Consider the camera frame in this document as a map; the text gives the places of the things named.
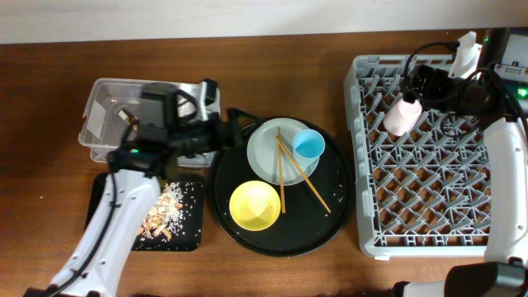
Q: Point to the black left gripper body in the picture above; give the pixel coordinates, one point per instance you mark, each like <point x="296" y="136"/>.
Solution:
<point x="192" y="137"/>

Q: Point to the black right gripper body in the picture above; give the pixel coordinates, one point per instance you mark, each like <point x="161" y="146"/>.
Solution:
<point x="457" y="96"/>

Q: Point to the gold snack wrapper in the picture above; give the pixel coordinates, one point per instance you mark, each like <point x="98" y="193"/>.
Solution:
<point x="128" y="117"/>

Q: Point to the pink cup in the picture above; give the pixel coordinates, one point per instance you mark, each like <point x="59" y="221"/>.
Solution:
<point x="402" y="117"/>

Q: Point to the blue cup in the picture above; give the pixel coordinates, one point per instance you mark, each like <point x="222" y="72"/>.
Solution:
<point x="308" y="145"/>

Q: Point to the yellow bowl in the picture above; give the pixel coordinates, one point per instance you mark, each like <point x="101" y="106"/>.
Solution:
<point x="255" y="205"/>

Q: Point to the food scraps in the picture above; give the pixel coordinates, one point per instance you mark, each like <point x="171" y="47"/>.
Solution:
<point x="167" y="218"/>

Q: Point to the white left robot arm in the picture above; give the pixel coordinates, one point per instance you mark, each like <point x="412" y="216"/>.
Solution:
<point x="131" y="189"/>

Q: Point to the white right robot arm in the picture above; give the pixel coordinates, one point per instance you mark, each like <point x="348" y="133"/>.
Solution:
<point x="504" y="269"/>

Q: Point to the clear plastic waste bin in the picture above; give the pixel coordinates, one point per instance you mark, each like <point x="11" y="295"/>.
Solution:
<point x="103" y="128"/>

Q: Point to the grey dishwasher rack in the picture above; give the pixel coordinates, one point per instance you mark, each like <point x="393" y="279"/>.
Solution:
<point x="426" y="193"/>

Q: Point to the light grey plate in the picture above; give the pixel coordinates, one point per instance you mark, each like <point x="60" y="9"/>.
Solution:
<point x="262" y="151"/>

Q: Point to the left wooden chopstick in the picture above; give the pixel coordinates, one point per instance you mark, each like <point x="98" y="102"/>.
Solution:
<point x="280" y="166"/>

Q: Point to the wooden chopstick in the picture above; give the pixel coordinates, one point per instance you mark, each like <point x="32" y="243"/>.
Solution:
<point x="303" y="175"/>
<point x="280" y="166"/>

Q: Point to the right wooden chopstick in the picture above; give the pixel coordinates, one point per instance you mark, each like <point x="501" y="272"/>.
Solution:
<point x="303" y="175"/>

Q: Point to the round black serving tray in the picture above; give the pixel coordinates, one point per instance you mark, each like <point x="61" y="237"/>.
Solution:
<point x="306" y="225"/>

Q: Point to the black rectangular tray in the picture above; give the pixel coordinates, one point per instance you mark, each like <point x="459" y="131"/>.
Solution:
<point x="191" y="240"/>

